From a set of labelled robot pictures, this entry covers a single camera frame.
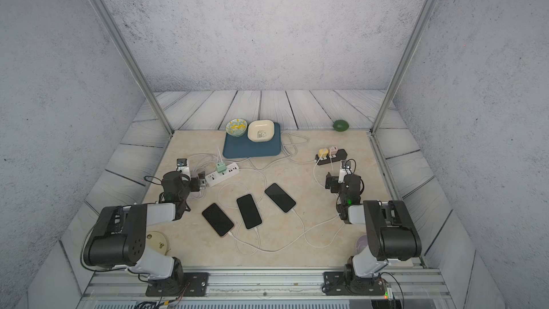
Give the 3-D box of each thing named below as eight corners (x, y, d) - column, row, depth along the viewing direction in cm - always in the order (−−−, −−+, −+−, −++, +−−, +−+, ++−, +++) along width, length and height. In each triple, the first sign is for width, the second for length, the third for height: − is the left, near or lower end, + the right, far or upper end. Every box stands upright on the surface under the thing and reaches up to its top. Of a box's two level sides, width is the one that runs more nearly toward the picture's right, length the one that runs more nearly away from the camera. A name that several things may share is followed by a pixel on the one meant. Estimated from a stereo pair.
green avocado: (333, 131, 123) (335, 125, 119) (332, 124, 126) (333, 119, 123) (347, 131, 123) (349, 125, 119) (345, 124, 126) (347, 119, 123)
